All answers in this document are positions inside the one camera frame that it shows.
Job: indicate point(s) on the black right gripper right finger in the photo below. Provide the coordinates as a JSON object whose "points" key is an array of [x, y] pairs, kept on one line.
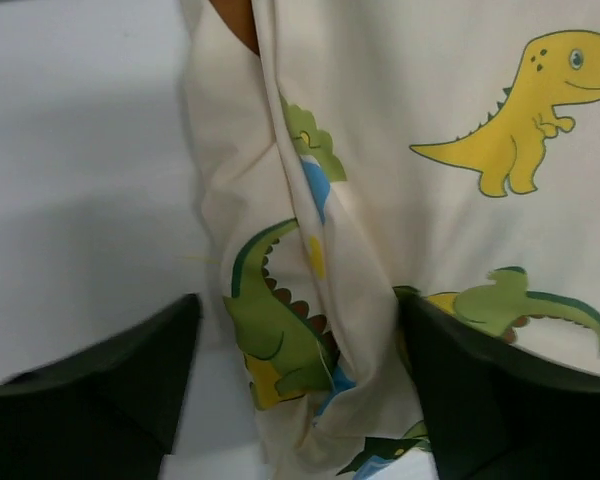
{"points": [[494, 411]]}

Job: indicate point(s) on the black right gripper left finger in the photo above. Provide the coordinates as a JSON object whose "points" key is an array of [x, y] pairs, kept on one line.
{"points": [[110, 411]]}

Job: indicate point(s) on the dinosaur print cream cloth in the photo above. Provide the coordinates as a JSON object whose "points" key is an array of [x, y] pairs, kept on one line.
{"points": [[354, 152]]}

